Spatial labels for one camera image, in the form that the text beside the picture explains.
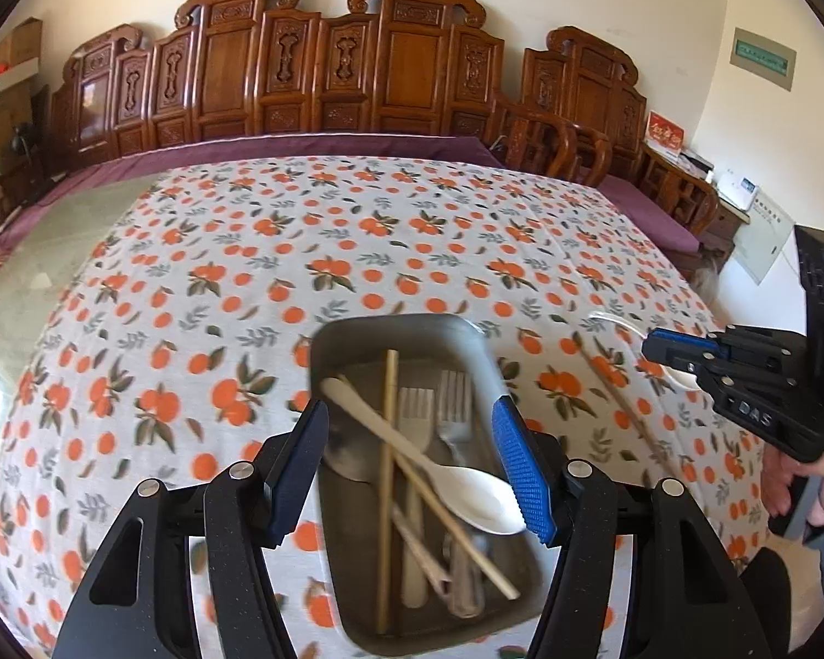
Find small white plastic spoon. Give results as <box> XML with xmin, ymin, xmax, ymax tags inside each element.
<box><xmin>586</xmin><ymin>309</ymin><xmax>704</xmax><ymax>393</ymax></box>

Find steel spoon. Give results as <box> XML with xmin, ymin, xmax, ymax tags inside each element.
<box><xmin>326</xmin><ymin>428</ymin><xmax>451</xmax><ymax>608</ymax></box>

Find large white plastic spoon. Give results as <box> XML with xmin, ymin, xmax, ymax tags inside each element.
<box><xmin>321</xmin><ymin>378</ymin><xmax>525</xmax><ymax>535</ymax></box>

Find steel rectangular tray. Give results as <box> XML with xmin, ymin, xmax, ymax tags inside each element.
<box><xmin>309</xmin><ymin>314</ymin><xmax>554</xmax><ymax>657</ymax></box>

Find right hand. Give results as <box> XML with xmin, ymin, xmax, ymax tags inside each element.
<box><xmin>759</xmin><ymin>443</ymin><xmax>824</xmax><ymax>530</ymax></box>

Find purple armchair cushion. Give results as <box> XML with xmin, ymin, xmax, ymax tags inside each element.
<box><xmin>598</xmin><ymin>176</ymin><xmax>699</xmax><ymax>254</ymax></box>

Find wooden side table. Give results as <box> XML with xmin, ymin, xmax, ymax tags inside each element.
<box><xmin>634</xmin><ymin>144</ymin><xmax>750</xmax><ymax>239</ymax></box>

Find orange print tablecloth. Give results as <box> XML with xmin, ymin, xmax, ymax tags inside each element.
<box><xmin>0</xmin><ymin>157</ymin><xmax>766</xmax><ymax>656</ymax></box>

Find red calendar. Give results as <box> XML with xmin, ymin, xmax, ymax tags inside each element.
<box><xmin>644</xmin><ymin>110</ymin><xmax>684</xmax><ymax>157</ymax></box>

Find carved wooden armchair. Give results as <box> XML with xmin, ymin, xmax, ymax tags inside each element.
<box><xmin>485</xmin><ymin>25</ymin><xmax>646</xmax><ymax>187</ymax></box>

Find purple bench cushion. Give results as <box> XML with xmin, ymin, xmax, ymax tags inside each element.
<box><xmin>0</xmin><ymin>132</ymin><xmax>502</xmax><ymax>254</ymax></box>

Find carved wooden sofa bench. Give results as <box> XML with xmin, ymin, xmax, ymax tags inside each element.
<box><xmin>48</xmin><ymin>0</ymin><xmax>579</xmax><ymax>180</ymax></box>

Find stacked cardboard boxes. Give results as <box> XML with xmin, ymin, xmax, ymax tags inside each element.
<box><xmin>0</xmin><ymin>18</ymin><xmax>42</xmax><ymax>174</ymax></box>

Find white wall panel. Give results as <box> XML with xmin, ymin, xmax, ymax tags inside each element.
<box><xmin>732</xmin><ymin>189</ymin><xmax>795</xmax><ymax>284</ymax></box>

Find green wall sign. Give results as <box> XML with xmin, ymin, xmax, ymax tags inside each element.
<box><xmin>730</xmin><ymin>29</ymin><xmax>797</xmax><ymax>91</ymax></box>

